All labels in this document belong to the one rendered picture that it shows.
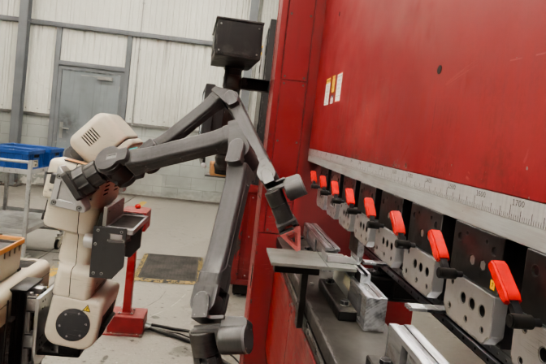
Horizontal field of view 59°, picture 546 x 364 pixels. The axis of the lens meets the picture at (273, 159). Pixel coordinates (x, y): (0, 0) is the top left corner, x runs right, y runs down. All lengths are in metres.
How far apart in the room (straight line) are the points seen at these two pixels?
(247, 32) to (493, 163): 1.90
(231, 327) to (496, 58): 0.70
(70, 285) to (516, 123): 1.33
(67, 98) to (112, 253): 7.70
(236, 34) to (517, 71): 1.90
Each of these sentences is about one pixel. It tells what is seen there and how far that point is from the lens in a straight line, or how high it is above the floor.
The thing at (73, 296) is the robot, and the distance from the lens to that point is 1.66.
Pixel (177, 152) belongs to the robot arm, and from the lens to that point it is 1.30.
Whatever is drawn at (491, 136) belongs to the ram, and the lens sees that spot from 0.84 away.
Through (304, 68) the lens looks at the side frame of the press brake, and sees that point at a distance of 2.40.
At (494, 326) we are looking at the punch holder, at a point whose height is 1.14.
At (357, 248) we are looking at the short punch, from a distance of 1.55.
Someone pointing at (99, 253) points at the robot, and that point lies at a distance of 1.58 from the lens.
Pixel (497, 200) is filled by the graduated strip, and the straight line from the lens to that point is 0.80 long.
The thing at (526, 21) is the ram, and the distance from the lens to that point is 0.81.
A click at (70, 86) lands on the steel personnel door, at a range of 9.18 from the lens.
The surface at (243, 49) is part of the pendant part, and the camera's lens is 2.54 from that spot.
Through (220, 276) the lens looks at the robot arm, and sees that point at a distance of 1.07.
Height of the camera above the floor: 1.38
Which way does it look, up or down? 3 degrees down
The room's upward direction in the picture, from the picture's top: 6 degrees clockwise
